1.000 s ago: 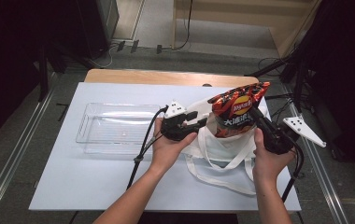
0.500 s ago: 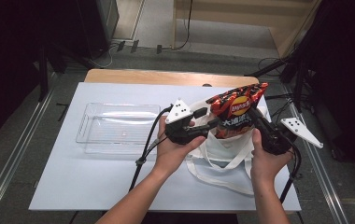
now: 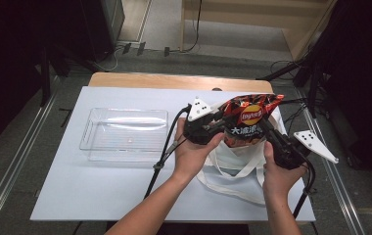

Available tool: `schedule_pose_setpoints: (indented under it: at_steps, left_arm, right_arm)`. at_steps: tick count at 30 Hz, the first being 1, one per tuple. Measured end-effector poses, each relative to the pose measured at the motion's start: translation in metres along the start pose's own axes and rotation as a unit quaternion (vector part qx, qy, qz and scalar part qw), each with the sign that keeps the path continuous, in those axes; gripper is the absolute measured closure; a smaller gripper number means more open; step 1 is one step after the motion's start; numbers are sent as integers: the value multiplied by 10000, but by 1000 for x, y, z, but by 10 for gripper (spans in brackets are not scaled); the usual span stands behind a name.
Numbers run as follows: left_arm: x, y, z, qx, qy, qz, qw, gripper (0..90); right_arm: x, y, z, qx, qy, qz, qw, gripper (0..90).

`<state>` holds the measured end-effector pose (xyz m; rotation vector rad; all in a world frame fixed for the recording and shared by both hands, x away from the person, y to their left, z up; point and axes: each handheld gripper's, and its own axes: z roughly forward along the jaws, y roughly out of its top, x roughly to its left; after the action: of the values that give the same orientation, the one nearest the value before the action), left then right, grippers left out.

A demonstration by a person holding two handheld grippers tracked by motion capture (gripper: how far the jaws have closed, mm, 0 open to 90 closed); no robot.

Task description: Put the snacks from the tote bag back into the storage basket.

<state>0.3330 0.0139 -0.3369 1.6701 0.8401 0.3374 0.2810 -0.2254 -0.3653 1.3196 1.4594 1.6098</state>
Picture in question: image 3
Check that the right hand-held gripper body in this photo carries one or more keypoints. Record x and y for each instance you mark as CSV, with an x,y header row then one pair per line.
x,y
287,153

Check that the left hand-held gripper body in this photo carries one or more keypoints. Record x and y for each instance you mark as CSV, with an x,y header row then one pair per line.
x,y
198,129

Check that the red black chips bag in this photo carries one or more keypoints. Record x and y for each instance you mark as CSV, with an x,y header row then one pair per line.
x,y
249,112

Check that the white cloth tote bag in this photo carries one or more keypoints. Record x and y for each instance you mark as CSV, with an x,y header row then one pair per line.
x,y
233,176

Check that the person's right hand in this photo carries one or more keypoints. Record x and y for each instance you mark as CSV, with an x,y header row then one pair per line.
x,y
280,179

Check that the person's left hand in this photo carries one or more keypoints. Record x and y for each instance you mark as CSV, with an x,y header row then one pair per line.
x,y
190,156

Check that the black tripod stand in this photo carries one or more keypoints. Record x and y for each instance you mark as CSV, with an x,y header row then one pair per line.
x,y
313,91

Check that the clear plastic container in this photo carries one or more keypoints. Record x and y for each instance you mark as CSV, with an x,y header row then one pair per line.
x,y
125,140

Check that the wooden table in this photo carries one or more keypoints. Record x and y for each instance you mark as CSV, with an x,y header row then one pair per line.
x,y
141,80

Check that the person's dark clothing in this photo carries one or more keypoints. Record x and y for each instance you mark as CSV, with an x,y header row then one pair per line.
x,y
207,230

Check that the black curtain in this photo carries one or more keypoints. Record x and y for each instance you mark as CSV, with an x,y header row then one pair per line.
x,y
363,81
11,65

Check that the white board table cover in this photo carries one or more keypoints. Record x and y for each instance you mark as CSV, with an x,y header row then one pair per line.
x,y
92,196

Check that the black cabinet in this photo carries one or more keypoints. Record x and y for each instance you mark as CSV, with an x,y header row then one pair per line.
x,y
102,26

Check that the aluminium floor rail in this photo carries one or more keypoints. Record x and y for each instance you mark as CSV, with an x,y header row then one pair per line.
x,y
337,182
14,163

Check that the light wooden shelf frame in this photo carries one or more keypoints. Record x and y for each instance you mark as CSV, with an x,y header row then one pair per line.
x,y
304,29

